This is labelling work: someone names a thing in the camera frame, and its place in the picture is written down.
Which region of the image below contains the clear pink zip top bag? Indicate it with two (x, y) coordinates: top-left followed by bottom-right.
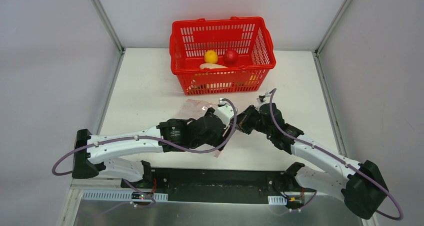
(178, 99), (222, 158)

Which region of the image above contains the white daikon radish toy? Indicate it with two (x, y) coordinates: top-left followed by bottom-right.
(190, 63), (228, 89)

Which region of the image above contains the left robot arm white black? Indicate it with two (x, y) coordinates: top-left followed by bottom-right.
(71, 105), (234, 189)

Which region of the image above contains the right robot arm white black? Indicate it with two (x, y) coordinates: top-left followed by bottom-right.
(236, 103), (388, 220)

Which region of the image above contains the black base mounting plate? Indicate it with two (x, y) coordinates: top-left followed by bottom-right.
(131, 168), (304, 204)

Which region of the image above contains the red apple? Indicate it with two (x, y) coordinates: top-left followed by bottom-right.
(223, 49), (239, 65)

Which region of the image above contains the red plastic shopping basket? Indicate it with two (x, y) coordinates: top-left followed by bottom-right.
(169, 16), (276, 95)

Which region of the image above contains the yellow orange fruit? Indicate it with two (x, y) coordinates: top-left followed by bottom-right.
(203, 50), (219, 64)

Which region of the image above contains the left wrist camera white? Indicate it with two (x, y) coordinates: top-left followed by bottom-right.
(213, 98), (238, 126)

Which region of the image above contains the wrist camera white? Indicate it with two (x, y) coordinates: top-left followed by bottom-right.
(213, 98), (238, 126)
(256, 92), (271, 108)

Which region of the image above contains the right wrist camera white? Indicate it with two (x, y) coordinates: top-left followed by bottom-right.
(256, 92), (271, 108)

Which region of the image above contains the right aluminium frame post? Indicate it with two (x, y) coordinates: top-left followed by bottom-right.
(314, 0), (353, 56)

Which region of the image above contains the aluminium frame post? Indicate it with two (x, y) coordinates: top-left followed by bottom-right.
(314, 0), (353, 56)
(90, 0), (125, 55)

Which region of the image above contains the left aluminium frame post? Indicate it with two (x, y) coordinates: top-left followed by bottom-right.
(90, 0), (125, 55)

